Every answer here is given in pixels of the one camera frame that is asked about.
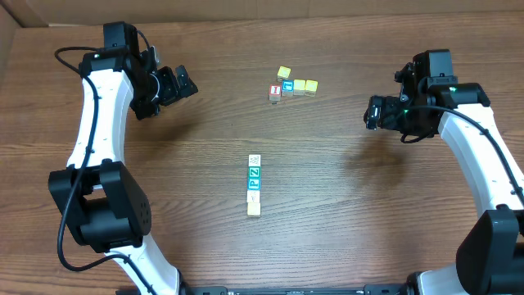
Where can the blue picture block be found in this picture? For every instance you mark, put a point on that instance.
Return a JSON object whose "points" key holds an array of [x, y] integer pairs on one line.
{"points": [[287, 87]]}

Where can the white ice cream block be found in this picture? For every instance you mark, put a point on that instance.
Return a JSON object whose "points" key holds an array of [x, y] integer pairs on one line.
{"points": [[253, 196]]}

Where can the yellow block right row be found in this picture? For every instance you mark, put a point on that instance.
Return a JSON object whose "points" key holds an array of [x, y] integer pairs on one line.
{"points": [[311, 87]]}

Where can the yellow K letter block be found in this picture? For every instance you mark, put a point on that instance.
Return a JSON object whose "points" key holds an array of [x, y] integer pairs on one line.
{"points": [[253, 209]]}

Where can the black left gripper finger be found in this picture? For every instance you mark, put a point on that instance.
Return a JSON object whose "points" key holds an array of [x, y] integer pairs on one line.
{"points": [[189, 89], [182, 78]]}

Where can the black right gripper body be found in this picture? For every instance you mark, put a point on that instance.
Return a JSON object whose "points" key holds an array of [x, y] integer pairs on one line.
{"points": [[377, 112]]}

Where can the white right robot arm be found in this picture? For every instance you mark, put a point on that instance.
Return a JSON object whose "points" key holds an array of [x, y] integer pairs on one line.
{"points": [[490, 259]]}

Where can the yellow block middle row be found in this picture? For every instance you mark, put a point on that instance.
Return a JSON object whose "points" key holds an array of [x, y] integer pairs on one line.
{"points": [[299, 87]]}

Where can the white W letter block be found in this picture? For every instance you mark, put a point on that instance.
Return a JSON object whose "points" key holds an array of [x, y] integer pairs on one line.
{"points": [[254, 160]]}

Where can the yellow block at top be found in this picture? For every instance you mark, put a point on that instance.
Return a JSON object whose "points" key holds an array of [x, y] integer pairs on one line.
{"points": [[283, 73]]}

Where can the red I letter block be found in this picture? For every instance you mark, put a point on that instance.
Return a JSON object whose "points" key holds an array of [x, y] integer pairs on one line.
{"points": [[275, 93]]}

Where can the blue P letter block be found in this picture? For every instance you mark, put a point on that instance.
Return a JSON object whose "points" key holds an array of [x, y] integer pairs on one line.
{"points": [[254, 184]]}

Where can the yellow block row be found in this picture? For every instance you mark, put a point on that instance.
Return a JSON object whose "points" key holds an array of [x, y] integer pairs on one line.
{"points": [[299, 87], [311, 87]]}

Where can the green Z letter block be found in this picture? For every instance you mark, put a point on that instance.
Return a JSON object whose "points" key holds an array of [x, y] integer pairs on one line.
{"points": [[254, 172]]}

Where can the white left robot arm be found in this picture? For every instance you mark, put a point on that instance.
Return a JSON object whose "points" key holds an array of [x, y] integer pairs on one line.
{"points": [[105, 215]]}

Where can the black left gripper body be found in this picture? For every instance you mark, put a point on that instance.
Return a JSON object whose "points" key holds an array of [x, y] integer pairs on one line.
{"points": [[176, 86]]}

